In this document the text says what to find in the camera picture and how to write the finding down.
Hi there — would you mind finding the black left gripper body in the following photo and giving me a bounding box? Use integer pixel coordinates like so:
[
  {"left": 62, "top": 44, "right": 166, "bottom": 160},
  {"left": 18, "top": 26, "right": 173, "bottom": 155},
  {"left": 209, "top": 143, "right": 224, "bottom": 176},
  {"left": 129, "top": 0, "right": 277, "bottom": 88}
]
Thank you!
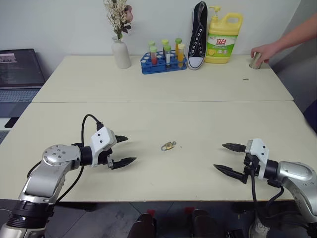
[{"left": 98, "top": 131, "right": 119, "bottom": 170}]

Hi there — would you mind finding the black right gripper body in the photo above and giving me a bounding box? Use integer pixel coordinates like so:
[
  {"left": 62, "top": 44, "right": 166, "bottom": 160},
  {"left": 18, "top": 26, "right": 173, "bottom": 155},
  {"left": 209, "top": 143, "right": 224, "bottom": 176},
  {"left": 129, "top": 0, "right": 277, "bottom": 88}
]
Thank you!
[{"left": 242, "top": 146, "right": 261, "bottom": 185}]

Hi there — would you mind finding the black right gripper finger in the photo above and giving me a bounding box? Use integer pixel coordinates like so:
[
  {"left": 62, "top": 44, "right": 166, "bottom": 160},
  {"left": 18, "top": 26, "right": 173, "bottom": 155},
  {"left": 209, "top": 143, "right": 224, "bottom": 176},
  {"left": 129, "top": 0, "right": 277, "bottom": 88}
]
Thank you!
[
  {"left": 213, "top": 163, "right": 248, "bottom": 184},
  {"left": 221, "top": 143, "right": 247, "bottom": 154}
]

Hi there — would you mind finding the silver metal can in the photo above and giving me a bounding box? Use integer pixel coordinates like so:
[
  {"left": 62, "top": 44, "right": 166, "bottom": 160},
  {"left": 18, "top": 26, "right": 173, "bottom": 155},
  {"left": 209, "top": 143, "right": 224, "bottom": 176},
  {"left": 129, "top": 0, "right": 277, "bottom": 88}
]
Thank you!
[{"left": 248, "top": 52, "right": 264, "bottom": 70}]

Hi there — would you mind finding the person's bare hand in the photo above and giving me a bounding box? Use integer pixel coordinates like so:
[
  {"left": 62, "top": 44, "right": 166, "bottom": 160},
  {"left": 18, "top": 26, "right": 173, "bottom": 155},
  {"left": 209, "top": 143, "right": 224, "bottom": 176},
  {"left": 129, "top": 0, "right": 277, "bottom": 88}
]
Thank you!
[{"left": 250, "top": 44, "right": 273, "bottom": 65}]

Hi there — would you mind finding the white shoe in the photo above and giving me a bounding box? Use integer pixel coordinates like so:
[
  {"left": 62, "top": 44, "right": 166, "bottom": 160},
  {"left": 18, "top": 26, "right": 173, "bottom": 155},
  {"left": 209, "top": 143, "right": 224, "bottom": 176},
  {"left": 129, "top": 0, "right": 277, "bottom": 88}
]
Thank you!
[{"left": 248, "top": 217, "right": 271, "bottom": 238}]

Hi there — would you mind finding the blue test tube rack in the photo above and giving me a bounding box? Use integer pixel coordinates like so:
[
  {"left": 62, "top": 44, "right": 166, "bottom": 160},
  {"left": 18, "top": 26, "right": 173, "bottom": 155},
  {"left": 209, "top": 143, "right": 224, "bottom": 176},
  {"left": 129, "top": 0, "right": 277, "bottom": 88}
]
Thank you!
[{"left": 140, "top": 50, "right": 188, "bottom": 75}]

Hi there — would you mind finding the white ceramic vase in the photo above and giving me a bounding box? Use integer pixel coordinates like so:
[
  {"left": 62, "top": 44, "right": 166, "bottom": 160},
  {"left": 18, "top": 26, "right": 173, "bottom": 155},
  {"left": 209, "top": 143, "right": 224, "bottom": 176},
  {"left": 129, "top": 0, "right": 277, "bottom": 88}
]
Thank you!
[{"left": 111, "top": 36, "right": 132, "bottom": 69}]

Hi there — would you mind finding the green-capped red liquid tube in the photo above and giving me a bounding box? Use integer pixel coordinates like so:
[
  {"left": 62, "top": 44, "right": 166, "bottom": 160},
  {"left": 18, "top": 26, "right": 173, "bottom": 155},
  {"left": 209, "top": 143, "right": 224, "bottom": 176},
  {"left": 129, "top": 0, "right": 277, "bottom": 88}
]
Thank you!
[{"left": 149, "top": 46, "right": 159, "bottom": 66}]

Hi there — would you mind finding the green-capped white label tube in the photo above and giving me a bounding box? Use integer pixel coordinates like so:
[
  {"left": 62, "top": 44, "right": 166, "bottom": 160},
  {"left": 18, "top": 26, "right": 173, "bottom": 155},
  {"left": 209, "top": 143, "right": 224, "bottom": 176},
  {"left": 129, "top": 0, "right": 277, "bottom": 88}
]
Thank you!
[{"left": 163, "top": 44, "right": 173, "bottom": 69}]

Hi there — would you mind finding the yellow-capped orange liquid tube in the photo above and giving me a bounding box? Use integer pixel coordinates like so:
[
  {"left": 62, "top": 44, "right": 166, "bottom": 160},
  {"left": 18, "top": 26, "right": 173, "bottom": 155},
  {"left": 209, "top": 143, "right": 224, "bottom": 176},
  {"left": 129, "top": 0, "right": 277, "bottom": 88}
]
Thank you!
[{"left": 177, "top": 43, "right": 186, "bottom": 69}]

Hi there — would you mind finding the yellow-green capped test tube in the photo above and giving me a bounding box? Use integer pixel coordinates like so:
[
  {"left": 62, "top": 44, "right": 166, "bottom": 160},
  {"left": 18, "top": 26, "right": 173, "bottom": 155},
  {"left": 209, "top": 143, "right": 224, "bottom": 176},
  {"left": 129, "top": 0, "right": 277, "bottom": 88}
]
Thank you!
[{"left": 161, "top": 38, "right": 170, "bottom": 58}]

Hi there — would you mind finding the yellow detergent pump bottle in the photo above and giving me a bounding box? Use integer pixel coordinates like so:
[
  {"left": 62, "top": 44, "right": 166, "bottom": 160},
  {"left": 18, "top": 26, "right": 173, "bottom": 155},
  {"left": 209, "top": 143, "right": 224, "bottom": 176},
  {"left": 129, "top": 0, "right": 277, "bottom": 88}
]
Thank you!
[{"left": 204, "top": 5, "right": 244, "bottom": 64}]

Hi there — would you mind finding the green-capped orange liquid tube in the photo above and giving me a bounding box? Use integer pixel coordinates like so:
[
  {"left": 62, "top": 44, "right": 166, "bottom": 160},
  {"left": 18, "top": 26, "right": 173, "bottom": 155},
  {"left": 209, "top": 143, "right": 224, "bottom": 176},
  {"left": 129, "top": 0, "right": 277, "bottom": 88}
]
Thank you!
[{"left": 174, "top": 37, "right": 183, "bottom": 57}]

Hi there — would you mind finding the black canvas sneaker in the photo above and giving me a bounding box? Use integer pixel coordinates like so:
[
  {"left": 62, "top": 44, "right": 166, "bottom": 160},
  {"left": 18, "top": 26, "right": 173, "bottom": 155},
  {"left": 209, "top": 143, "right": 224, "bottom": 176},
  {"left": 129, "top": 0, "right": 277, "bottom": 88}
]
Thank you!
[{"left": 187, "top": 0, "right": 209, "bottom": 70}]

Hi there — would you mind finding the grey laptop computer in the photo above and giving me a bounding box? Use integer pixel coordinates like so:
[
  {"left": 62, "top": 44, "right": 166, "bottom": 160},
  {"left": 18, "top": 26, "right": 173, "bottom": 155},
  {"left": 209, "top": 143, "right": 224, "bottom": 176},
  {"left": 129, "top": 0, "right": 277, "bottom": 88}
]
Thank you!
[{"left": 0, "top": 48, "right": 47, "bottom": 119}]

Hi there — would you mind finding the dried flower bouquet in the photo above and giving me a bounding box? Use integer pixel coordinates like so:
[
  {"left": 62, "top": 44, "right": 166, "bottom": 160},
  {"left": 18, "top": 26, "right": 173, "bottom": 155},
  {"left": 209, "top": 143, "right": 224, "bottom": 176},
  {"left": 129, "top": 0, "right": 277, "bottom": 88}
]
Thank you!
[{"left": 103, "top": 0, "right": 135, "bottom": 40}]

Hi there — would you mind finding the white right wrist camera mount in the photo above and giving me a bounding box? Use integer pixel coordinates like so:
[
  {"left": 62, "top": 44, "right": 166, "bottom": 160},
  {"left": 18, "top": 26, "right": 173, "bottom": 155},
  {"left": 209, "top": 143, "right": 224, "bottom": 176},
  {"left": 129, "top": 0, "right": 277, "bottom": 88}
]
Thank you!
[{"left": 244, "top": 138, "right": 270, "bottom": 179}]

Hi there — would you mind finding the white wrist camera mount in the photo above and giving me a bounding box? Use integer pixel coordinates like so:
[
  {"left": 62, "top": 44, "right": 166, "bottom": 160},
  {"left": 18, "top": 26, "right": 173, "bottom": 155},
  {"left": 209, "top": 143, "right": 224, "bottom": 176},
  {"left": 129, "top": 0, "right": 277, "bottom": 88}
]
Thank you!
[
  {"left": 89, "top": 126, "right": 117, "bottom": 168},
  {"left": 244, "top": 138, "right": 270, "bottom": 179}
]

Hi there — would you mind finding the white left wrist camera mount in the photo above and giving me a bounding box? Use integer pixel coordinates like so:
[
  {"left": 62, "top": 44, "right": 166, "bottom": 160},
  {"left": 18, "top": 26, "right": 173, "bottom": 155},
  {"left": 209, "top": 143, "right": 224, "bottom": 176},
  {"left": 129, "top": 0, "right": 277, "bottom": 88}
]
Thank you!
[{"left": 89, "top": 126, "right": 117, "bottom": 168}]

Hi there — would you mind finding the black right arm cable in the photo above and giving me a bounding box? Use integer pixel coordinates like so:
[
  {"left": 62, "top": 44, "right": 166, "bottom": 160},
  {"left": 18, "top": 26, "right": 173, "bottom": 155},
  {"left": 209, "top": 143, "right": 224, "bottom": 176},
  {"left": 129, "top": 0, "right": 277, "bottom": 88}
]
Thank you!
[{"left": 249, "top": 158, "right": 285, "bottom": 224}]

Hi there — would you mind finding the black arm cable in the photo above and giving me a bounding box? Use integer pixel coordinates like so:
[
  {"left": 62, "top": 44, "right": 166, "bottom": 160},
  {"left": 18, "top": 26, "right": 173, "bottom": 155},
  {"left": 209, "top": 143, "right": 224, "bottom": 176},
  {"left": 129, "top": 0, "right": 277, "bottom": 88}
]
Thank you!
[
  {"left": 249, "top": 158, "right": 285, "bottom": 224},
  {"left": 26, "top": 114, "right": 105, "bottom": 207}
]

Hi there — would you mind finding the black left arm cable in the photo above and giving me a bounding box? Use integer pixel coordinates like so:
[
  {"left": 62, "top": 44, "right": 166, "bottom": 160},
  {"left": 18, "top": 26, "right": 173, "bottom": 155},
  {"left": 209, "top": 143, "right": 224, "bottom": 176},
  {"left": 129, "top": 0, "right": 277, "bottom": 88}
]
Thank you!
[{"left": 26, "top": 114, "right": 105, "bottom": 207}]

